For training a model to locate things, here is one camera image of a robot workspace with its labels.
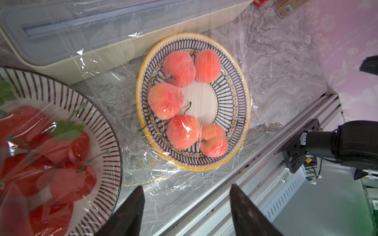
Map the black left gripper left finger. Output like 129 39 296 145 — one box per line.
95 185 145 236

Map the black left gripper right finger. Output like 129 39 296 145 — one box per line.
229 183 282 236

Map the clear plastic wrap sheet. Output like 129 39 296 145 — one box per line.
79 8 282 196
0 66 125 236

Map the patterned plate of strawberries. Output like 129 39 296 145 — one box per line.
0 66 124 236

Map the striped plate of peaches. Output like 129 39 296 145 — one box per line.
136 33 251 171

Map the cream plastic wrap dispenser box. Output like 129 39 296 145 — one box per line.
1 1 251 85

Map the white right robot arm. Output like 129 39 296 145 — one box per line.
283 119 378 180

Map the red soda can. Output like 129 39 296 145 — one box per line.
253 0 268 7

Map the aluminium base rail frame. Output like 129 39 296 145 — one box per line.
156 93 343 236

